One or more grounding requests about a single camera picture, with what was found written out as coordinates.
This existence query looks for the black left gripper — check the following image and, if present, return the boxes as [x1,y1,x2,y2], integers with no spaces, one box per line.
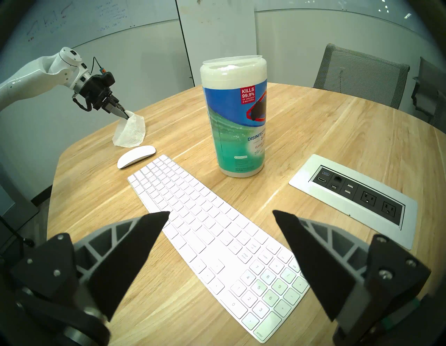
[83,77,128,119]

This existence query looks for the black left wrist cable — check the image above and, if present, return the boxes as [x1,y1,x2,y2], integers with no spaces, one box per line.
[72,93,92,112]

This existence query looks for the grey office chair with armrests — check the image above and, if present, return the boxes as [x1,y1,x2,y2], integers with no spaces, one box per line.
[411,57,446,130]

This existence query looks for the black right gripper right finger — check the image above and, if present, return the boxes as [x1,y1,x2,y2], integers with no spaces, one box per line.
[272,210,431,336]

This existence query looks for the glass wall board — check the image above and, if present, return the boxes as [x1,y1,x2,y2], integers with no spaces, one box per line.
[254,0,431,37]
[0,0,182,61]

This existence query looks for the disinfecting wipes canister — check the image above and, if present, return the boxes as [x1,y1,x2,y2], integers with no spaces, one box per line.
[200,55,268,179]

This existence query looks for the grey mesh office chair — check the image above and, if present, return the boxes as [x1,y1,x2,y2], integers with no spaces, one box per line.
[313,43,411,111]

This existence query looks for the silver table power outlet box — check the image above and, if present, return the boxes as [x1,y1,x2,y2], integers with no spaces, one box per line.
[289,154,418,250]

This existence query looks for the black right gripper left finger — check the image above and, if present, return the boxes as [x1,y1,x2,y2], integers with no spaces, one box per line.
[10,211,171,323]

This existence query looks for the white disinfecting wipe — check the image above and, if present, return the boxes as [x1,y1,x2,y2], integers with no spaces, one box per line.
[112,110,146,148]

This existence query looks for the white slim keyboard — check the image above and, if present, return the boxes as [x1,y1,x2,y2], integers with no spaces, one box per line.
[127,154,310,344]

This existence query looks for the white wireless mouse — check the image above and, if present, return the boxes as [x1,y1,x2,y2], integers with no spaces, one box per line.
[117,145,157,170]

